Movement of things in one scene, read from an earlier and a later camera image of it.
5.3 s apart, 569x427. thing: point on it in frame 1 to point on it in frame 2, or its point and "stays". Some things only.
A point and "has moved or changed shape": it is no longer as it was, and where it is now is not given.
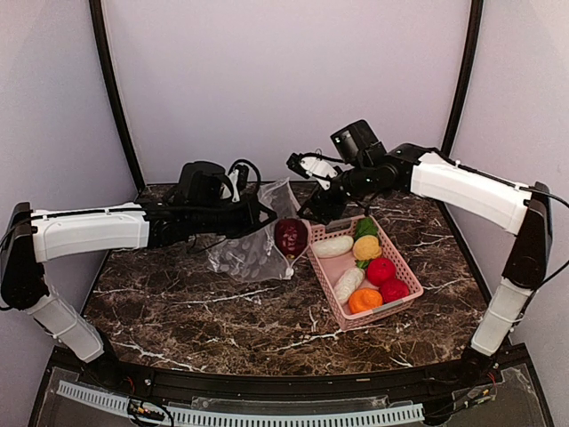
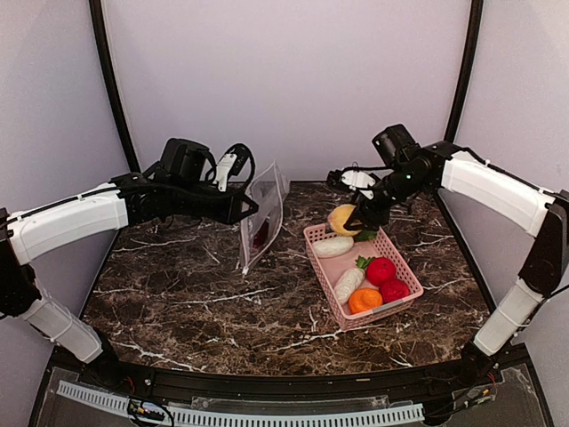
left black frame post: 98,23 stays
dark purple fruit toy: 291,236 to 260,237
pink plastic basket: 328,271 stays
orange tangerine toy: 364,300 stays
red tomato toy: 380,270 stays
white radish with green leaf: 341,245 stays
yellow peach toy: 367,247 to 337,218
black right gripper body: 359,182 to 402,186
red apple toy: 393,290 stays
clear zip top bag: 254,252 has moved or changed shape
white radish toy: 349,281 stays
